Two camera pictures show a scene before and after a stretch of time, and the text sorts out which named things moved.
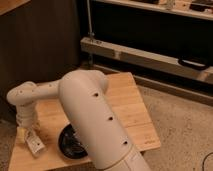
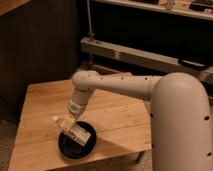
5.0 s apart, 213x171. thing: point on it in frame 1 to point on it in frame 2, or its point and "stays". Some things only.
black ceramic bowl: x=69 y=144 stays
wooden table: x=132 y=113 stays
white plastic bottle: x=35 y=144 to x=72 y=130
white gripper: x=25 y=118 to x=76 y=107
